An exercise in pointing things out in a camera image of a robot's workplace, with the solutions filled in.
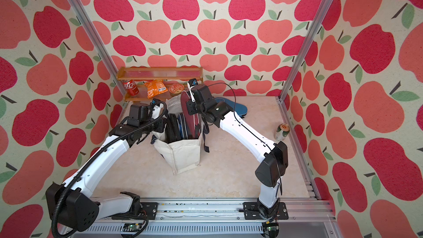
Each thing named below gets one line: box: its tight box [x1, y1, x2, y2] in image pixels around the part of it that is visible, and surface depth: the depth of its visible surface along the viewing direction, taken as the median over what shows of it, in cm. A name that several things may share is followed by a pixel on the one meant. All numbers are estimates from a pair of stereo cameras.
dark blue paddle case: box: [176, 112, 189, 140], surface depth 84 cm
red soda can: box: [122, 79, 140, 96], surface depth 98 cm
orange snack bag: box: [144, 79, 168, 100], surface depth 103 cm
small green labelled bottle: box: [275, 123, 290, 142], surface depth 92 cm
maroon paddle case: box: [180, 90, 200, 140], surface depth 82 cm
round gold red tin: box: [168, 83, 185, 96], surface depth 103 cm
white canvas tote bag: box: [152, 94, 204, 176], surface depth 77 cm
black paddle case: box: [165, 113, 182, 144], surface depth 85 cm
